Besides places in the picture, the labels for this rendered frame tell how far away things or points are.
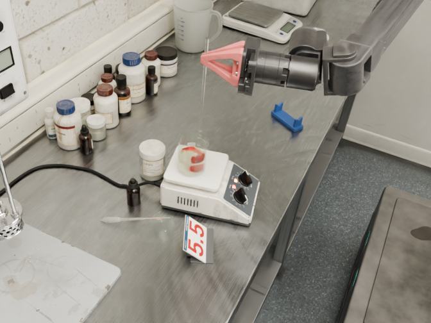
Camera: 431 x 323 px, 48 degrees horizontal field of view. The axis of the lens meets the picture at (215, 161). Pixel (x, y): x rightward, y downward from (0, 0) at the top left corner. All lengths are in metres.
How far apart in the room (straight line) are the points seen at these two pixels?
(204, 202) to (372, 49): 0.44
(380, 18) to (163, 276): 0.62
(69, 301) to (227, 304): 0.28
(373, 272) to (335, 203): 0.75
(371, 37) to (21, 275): 0.75
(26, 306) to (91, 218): 0.23
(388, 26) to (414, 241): 0.93
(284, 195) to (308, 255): 0.91
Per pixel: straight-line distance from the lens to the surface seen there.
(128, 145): 1.23
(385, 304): 1.50
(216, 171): 1.03
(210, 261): 0.97
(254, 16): 1.82
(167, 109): 1.35
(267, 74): 0.84
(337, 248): 2.08
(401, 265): 1.62
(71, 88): 1.33
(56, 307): 0.92
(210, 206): 1.01
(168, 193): 1.02
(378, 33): 0.91
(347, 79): 0.84
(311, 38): 0.90
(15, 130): 1.22
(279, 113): 1.37
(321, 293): 1.92
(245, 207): 1.03
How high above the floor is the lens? 1.52
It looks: 41 degrees down
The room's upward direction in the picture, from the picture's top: 6 degrees clockwise
